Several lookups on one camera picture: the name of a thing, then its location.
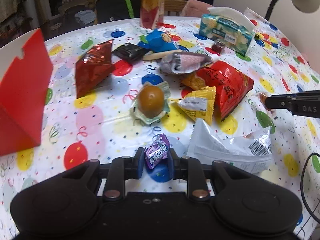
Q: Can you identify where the yellow snack packet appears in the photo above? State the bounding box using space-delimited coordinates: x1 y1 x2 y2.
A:
175 86 216 125

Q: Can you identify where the brown egg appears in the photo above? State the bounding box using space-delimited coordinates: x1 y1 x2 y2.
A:
130 81 171 125

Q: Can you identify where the beige stick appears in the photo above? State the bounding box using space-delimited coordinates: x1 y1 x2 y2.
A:
142 49 181 61

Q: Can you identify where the small brown wrapped candy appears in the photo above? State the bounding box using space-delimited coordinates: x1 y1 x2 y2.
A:
253 92 269 106

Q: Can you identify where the orange drink bottle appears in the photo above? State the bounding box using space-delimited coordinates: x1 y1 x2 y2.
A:
140 0 165 29

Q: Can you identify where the black cable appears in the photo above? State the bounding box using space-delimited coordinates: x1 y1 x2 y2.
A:
300 152 320 225

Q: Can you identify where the red white cardboard box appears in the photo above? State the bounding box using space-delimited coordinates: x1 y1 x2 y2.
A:
0 29 53 155

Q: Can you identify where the pink cloth on chair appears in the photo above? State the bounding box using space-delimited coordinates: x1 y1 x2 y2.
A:
180 0 212 17

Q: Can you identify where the purple candy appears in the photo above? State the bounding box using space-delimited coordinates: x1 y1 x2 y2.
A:
145 134 170 169

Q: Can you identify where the black jacket green stripe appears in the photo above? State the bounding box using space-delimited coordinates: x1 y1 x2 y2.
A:
96 0 141 24

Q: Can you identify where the blue snack packet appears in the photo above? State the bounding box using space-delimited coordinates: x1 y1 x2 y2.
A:
146 29 178 53

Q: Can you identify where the large red snack bag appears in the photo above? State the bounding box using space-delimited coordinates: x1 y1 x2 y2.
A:
182 61 254 120

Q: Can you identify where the pink grey snack packet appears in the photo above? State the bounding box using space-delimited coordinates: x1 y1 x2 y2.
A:
159 51 218 75

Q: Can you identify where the small dark red packet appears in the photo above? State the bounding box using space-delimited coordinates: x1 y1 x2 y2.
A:
212 40 225 54

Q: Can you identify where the black snack packet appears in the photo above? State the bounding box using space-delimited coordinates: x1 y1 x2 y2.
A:
112 43 150 63

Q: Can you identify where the green tissue pack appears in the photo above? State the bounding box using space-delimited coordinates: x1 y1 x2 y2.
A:
199 7 255 56

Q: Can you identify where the balloon pattern tablecloth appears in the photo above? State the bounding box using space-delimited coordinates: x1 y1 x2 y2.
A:
1 9 319 239

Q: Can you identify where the wooden chair far side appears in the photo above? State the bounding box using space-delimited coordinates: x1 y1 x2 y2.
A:
164 0 187 16

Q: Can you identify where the white snack packet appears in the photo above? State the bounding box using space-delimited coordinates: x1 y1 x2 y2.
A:
187 118 272 173

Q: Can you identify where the dark red foil bag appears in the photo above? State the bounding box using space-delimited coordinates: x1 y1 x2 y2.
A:
75 39 116 98

